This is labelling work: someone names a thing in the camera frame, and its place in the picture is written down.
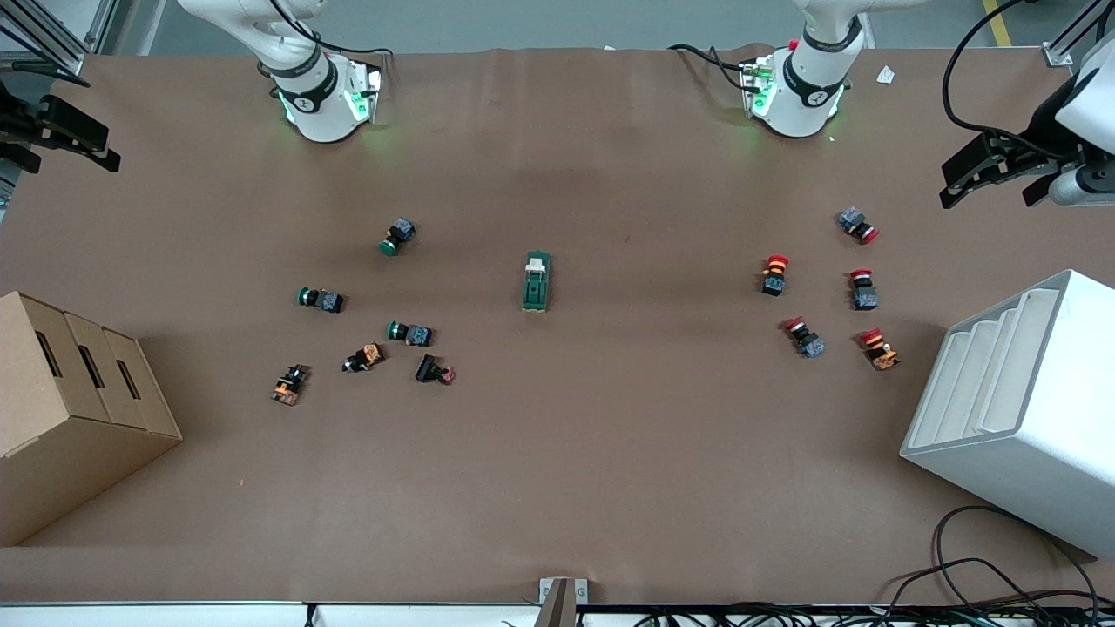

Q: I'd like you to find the green load switch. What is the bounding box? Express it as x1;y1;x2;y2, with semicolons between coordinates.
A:
521;251;553;313

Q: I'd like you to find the red button with orange body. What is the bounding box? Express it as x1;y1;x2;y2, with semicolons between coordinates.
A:
860;327;902;372

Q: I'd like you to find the white plastic organiser bin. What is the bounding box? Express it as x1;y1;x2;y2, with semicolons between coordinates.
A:
900;269;1115;560

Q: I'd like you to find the brown cardboard box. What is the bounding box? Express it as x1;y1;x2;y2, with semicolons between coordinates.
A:
0;291;184;548

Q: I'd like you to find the brown paper table cover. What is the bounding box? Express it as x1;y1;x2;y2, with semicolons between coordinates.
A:
0;44;1115;606

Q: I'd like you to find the aluminium frame profile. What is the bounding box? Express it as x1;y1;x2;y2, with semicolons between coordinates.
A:
1041;0;1115;67
0;0;121;81

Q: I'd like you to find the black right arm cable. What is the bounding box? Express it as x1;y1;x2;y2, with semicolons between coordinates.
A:
268;0;395;60

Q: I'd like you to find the black arm base cable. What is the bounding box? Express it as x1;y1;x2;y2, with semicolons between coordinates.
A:
668;44;760;93

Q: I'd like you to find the black looped floor cable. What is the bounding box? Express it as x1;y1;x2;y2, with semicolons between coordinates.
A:
889;505;1103;627

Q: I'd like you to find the white table edge rail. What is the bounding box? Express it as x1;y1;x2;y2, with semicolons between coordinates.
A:
0;601;541;627

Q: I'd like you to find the black cable bundle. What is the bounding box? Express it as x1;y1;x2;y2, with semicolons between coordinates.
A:
632;599;1115;627

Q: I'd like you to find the grey metal table bracket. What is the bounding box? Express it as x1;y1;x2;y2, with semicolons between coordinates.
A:
533;576;590;627

